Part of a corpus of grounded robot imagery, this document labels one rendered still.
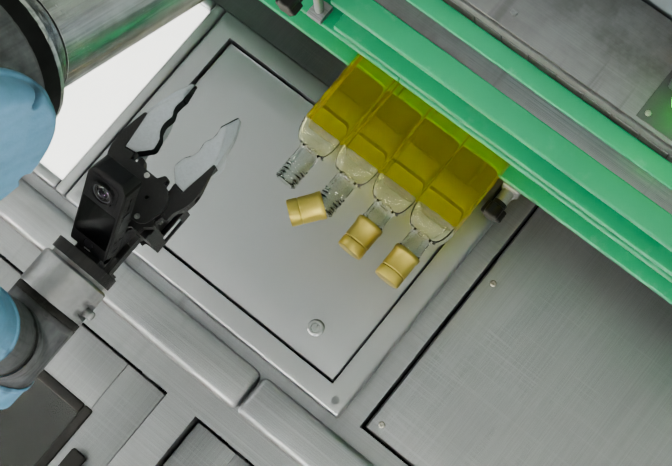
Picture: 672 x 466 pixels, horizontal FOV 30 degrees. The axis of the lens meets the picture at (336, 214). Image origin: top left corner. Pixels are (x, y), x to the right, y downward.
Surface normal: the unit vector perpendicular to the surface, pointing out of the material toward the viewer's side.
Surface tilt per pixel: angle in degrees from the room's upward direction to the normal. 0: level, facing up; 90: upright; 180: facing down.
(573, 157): 90
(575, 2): 90
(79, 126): 90
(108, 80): 90
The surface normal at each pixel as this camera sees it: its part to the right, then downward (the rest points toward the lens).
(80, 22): 0.77, 0.03
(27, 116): 0.68, 0.68
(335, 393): -0.05, -0.25
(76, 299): 0.54, 0.27
